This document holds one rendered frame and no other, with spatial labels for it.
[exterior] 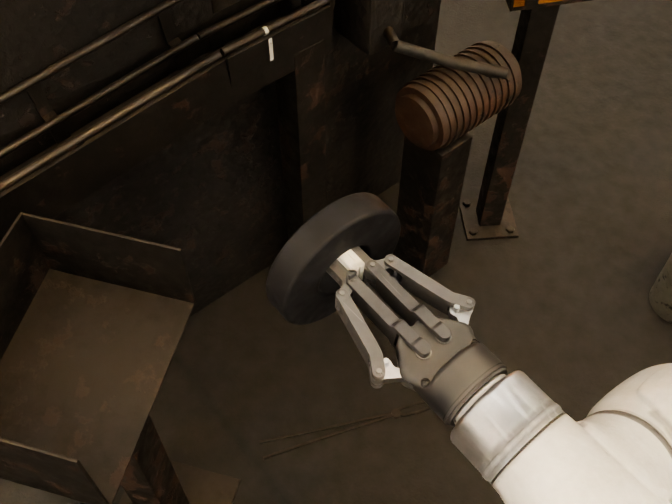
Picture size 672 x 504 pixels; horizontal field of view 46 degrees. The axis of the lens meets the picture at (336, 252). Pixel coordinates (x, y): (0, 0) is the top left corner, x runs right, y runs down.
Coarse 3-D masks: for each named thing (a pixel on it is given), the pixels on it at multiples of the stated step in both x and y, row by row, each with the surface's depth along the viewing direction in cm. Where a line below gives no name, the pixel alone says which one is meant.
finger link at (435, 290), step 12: (396, 264) 76; (408, 264) 76; (396, 276) 78; (408, 276) 76; (420, 276) 76; (408, 288) 77; (420, 288) 76; (432, 288) 75; (444, 288) 75; (432, 300) 76; (444, 300) 75; (456, 300) 74; (468, 300) 74; (444, 312) 76
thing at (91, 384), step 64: (0, 256) 90; (64, 256) 98; (128, 256) 93; (0, 320) 93; (64, 320) 97; (128, 320) 97; (0, 384) 93; (64, 384) 93; (128, 384) 93; (0, 448) 78; (64, 448) 89; (128, 448) 89
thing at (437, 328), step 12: (372, 264) 76; (384, 276) 76; (384, 288) 76; (396, 288) 75; (396, 300) 75; (408, 300) 74; (408, 312) 74; (420, 312) 73; (408, 324) 76; (432, 324) 72; (444, 324) 72; (444, 336) 71
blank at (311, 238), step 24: (360, 192) 77; (312, 216) 74; (336, 216) 73; (360, 216) 74; (384, 216) 76; (288, 240) 74; (312, 240) 73; (336, 240) 73; (360, 240) 77; (384, 240) 80; (288, 264) 74; (312, 264) 73; (288, 288) 74; (312, 288) 77; (336, 288) 82; (288, 312) 77; (312, 312) 81
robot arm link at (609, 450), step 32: (608, 416) 69; (544, 448) 63; (576, 448) 63; (608, 448) 64; (640, 448) 65; (512, 480) 64; (544, 480) 62; (576, 480) 61; (608, 480) 61; (640, 480) 62
